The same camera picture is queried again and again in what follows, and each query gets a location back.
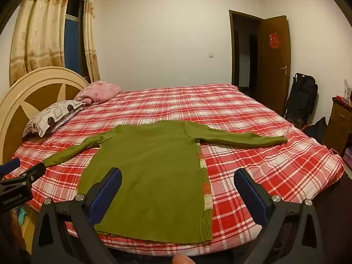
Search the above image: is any brown wooden door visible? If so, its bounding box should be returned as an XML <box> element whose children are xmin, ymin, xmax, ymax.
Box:
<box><xmin>257</xmin><ymin>16</ymin><xmax>291</xmax><ymax>119</ymax></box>

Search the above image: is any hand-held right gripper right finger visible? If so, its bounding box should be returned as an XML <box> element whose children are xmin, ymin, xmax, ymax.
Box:
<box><xmin>234</xmin><ymin>168</ymin><xmax>322</xmax><ymax>264</ymax></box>

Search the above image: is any window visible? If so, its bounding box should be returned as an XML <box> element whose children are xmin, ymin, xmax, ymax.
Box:
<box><xmin>64</xmin><ymin>0</ymin><xmax>90</xmax><ymax>80</ymax></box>

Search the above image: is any dark wooden door frame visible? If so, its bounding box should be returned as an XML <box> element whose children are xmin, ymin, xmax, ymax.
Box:
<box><xmin>229</xmin><ymin>10</ymin><xmax>265</xmax><ymax>99</ymax></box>

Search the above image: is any person's right hand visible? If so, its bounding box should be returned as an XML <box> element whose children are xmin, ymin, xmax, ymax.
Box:
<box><xmin>172</xmin><ymin>254</ymin><xmax>196</xmax><ymax>264</ymax></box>

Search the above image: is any narrow beige floral curtain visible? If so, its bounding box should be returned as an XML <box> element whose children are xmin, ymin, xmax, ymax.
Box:
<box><xmin>82</xmin><ymin>0</ymin><xmax>101</xmax><ymax>84</ymax></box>

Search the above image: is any cream wooden headboard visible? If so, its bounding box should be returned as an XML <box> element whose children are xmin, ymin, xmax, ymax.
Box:
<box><xmin>0</xmin><ymin>66</ymin><xmax>91</xmax><ymax>161</ymax></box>

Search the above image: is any pink pillow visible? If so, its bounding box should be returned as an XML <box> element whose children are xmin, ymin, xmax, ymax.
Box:
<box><xmin>73</xmin><ymin>81</ymin><xmax>123</xmax><ymax>105</ymax></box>

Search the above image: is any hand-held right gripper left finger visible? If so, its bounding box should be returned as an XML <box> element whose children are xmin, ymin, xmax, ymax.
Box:
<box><xmin>31</xmin><ymin>167</ymin><xmax>123</xmax><ymax>264</ymax></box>

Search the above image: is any black backpack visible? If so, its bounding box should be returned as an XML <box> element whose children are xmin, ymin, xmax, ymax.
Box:
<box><xmin>284</xmin><ymin>73</ymin><xmax>319</xmax><ymax>129</ymax></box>

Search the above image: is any dark bag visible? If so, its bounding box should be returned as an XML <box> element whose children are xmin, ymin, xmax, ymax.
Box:
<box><xmin>302</xmin><ymin>117</ymin><xmax>328</xmax><ymax>144</ymax></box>

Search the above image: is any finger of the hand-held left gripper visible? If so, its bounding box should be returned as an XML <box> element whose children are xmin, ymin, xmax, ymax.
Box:
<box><xmin>0</xmin><ymin>158</ymin><xmax>21</xmax><ymax>176</ymax></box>
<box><xmin>0</xmin><ymin>162</ymin><xmax>46</xmax><ymax>189</ymax></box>

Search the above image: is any wide beige floral curtain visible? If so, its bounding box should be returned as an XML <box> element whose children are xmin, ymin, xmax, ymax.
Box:
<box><xmin>9</xmin><ymin>0</ymin><xmax>72</xmax><ymax>86</ymax></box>

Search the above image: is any red plaid bed sheet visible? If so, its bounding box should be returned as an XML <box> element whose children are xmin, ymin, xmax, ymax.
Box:
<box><xmin>4</xmin><ymin>83</ymin><xmax>345</xmax><ymax>257</ymax></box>

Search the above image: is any green striped knit sweater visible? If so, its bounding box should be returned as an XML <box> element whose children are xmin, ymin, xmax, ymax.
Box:
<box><xmin>42</xmin><ymin>120</ymin><xmax>288</xmax><ymax>245</ymax></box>

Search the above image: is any grey patterned pillow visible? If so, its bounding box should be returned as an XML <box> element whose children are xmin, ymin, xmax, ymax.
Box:
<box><xmin>22</xmin><ymin>100</ymin><xmax>87</xmax><ymax>138</ymax></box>

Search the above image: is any red paper door decoration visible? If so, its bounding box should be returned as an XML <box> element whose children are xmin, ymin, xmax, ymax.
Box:
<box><xmin>269</xmin><ymin>32</ymin><xmax>281</xmax><ymax>49</ymax></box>

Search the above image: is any brown wooden cabinet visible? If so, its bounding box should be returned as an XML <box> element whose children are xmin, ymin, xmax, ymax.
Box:
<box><xmin>323</xmin><ymin>96</ymin><xmax>352</xmax><ymax>158</ymax></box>

